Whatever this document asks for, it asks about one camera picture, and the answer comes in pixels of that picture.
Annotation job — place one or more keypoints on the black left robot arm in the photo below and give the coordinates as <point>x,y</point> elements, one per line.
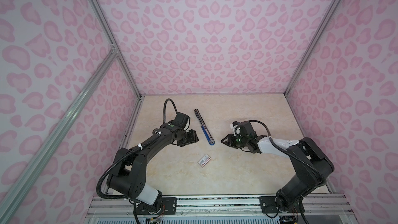
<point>126,177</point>

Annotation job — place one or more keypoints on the red white staple box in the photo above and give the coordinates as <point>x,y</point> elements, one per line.
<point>204,160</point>

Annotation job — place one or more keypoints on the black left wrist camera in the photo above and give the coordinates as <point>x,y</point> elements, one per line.
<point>182,120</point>

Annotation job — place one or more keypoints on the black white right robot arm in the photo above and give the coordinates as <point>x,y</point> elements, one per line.
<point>310,164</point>

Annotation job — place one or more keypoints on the aluminium frame corner post left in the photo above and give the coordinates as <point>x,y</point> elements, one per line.
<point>112,41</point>

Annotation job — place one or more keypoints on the aluminium frame corner post right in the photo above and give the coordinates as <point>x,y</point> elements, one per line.
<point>325,21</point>

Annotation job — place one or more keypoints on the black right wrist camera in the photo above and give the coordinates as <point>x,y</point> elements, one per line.
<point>243,128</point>

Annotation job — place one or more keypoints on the aluminium diagonal frame bar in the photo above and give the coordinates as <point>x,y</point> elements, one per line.
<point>31,173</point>

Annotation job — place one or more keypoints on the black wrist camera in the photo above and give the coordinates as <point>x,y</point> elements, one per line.
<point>182,120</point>
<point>243,128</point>

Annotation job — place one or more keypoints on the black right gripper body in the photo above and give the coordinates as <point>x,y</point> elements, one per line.
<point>238,141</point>

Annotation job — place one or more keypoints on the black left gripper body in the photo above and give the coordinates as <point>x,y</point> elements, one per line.
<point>190,138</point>

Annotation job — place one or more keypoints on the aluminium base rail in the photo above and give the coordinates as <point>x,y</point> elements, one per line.
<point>223,209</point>

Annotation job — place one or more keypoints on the aluminium frame corner post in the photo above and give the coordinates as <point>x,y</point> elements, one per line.
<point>112,41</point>
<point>325,21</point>

